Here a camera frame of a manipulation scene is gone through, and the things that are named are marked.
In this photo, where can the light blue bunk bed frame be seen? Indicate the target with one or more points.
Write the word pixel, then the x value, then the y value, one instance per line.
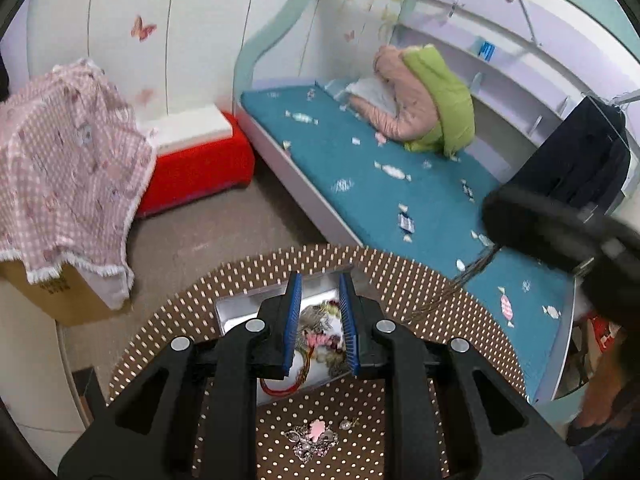
pixel 260 45

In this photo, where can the blue candy print bed sheet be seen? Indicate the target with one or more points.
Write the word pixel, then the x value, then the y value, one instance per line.
pixel 380 195

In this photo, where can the red stool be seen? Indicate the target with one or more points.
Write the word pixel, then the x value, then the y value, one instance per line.
pixel 200 175

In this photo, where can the pearl earring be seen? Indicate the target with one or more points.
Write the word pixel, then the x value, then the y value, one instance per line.
pixel 345 424

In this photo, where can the pink butterfly sticker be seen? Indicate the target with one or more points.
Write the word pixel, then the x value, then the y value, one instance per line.
pixel 142 27

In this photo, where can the white pillow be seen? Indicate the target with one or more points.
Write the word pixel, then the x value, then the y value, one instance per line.
pixel 365 92

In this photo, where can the white bed wall shelf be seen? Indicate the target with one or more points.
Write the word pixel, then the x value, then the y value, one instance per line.
pixel 510 75

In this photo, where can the cardboard box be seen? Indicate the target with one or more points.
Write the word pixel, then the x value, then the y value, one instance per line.
pixel 45 292

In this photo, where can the small butterfly sticker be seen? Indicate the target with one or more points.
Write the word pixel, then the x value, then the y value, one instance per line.
pixel 349 36

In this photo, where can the green padded jacket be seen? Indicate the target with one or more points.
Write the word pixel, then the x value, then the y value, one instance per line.
pixel 450 105

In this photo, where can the dark hanging garment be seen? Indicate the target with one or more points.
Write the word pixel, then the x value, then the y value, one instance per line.
pixel 575 160

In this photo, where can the small blue box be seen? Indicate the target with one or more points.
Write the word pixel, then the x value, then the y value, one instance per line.
pixel 486 49

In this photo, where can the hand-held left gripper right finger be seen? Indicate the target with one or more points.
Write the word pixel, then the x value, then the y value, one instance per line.
pixel 348 330

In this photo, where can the pink checked cloth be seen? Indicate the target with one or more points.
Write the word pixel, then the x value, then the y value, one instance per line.
pixel 65 170

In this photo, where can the white foam box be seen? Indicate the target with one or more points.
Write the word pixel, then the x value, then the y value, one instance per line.
pixel 192 127

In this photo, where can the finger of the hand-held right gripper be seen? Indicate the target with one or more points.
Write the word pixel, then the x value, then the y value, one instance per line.
pixel 535 225

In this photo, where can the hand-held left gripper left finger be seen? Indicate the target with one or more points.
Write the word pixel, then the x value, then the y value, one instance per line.
pixel 292 330

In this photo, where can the pink padded jacket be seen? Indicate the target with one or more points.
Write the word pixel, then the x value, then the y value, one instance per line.
pixel 395 100

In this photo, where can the silver brooch with pink flower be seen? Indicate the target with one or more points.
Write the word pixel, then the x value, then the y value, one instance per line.
pixel 310 437

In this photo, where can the jewelry pile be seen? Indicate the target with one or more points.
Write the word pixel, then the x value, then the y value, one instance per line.
pixel 322 340

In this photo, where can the brown polka dot tablecloth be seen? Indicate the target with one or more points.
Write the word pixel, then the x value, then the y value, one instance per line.
pixel 450 340

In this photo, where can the white wardrobe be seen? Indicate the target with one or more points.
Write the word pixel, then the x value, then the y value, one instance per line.
pixel 200 35

